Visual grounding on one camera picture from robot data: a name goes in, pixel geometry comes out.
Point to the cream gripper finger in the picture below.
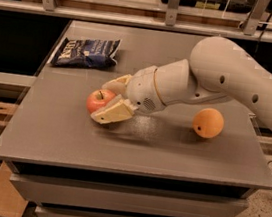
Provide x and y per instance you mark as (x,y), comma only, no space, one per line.
(118,109)
(118,85)

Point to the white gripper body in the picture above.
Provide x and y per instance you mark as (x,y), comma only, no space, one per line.
(143,88)

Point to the red apple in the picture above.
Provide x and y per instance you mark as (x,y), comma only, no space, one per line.
(99,99)

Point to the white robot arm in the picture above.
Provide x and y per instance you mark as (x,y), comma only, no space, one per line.
(216,71)

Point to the blue chip bag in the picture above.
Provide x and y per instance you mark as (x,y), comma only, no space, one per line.
(86,53)

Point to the orange fruit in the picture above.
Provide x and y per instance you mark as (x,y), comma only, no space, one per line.
(208,123)

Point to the grey drawer cabinet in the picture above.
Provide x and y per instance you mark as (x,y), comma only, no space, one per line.
(149,166)

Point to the black tray on shelf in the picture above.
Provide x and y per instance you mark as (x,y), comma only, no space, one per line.
(238,6)

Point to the metal shelf bracket middle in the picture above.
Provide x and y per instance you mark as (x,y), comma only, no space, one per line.
(171,12)

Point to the metal shelf bracket right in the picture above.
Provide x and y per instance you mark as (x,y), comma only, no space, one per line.
(251,23)

